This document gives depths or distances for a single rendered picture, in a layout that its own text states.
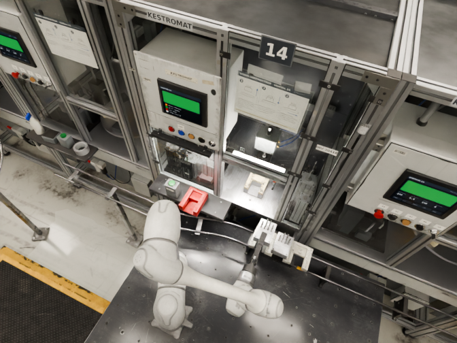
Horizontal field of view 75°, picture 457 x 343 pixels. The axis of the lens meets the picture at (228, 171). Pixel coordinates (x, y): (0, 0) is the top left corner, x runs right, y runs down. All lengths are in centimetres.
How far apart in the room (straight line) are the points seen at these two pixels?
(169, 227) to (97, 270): 174
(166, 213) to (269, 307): 63
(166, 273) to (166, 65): 85
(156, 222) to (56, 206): 220
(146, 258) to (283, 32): 96
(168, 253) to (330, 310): 120
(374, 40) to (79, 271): 264
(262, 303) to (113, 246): 178
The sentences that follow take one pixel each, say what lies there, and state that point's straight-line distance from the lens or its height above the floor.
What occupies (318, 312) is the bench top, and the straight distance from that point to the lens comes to 204.
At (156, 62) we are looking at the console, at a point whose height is 181.
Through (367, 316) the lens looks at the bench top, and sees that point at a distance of 214.
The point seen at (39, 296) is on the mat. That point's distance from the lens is 298.
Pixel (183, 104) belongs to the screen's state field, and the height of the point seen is 165.
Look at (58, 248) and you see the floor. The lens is 309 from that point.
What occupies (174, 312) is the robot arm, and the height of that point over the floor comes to 94.
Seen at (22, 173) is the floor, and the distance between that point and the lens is 373.
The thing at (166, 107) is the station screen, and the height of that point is 159.
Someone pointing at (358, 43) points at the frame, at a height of 201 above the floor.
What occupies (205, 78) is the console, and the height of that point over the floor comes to 181.
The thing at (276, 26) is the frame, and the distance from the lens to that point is 126.
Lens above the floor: 258
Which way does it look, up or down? 53 degrees down
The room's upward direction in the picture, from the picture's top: 5 degrees clockwise
